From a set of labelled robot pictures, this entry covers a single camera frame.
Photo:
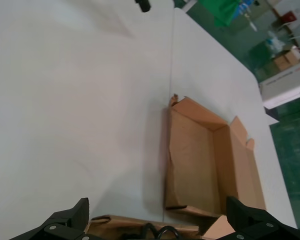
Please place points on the red box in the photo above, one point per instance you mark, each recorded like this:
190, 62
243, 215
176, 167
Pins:
288, 15

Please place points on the cardboard carton with white top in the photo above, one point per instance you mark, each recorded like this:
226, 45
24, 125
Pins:
295, 55

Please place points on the empty brown cardboard box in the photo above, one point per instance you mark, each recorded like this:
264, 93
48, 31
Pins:
195, 155

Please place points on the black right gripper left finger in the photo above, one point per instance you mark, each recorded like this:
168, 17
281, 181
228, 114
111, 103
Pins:
60, 225

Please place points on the green cloth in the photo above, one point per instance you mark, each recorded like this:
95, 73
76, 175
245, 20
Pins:
222, 12

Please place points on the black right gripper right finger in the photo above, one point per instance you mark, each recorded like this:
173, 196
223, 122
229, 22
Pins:
260, 225

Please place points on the small brown cardboard carton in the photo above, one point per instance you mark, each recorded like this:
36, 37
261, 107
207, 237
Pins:
281, 62

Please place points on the clear plastic bags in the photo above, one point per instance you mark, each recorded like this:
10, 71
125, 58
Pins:
275, 41

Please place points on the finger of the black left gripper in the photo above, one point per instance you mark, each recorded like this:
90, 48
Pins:
143, 5

